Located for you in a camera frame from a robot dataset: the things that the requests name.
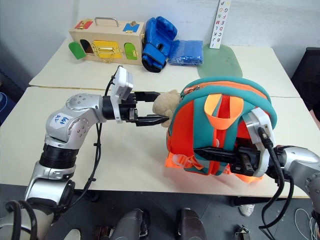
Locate wooden lock box toy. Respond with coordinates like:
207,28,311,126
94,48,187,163
67,16,147,66

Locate blue folded plastic bag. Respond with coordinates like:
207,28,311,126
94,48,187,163
166,39,205,67

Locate orange and teal backpack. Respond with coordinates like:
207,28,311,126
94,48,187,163
164,76,278,185

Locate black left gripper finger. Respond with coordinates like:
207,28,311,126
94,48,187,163
135,113,170,127
134,91,161,103

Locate white thin cable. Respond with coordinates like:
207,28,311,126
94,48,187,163
294,207,320,240

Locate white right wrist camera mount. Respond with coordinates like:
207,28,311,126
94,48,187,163
243,107,276,178

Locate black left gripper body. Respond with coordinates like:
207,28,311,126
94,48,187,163
118,92,139,124

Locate white shoe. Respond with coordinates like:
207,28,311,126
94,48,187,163
238,203,256,217

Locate translucent green mat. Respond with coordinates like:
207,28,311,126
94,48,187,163
196,43,244,79

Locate tan plush bear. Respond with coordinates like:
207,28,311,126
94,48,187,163
152,89,182,128

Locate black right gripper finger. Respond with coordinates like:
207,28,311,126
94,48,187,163
193,146,242,164
234,136,255,150

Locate white alphabet letter board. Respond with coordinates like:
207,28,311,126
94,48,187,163
208,0,232,50

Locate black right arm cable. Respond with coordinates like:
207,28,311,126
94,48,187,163
257,126,296,240

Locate black chair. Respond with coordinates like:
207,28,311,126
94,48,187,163
289,46,320,112

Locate blue boxing glove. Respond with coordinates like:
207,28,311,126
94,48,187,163
141,16,178,74

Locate black looped torso cable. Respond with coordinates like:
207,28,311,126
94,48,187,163
4,199,38,240

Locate dark rounded robot leg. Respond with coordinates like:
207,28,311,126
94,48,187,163
113,208,152,240
175,207,208,240

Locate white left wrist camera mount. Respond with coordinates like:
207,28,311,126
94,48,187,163
109,65,135,124

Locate small black metal device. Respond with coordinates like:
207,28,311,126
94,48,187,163
234,224,252,240

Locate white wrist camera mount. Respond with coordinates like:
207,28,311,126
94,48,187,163
243,107,276,178
109,65,135,124

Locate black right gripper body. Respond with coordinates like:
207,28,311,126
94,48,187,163
229,142,262,177

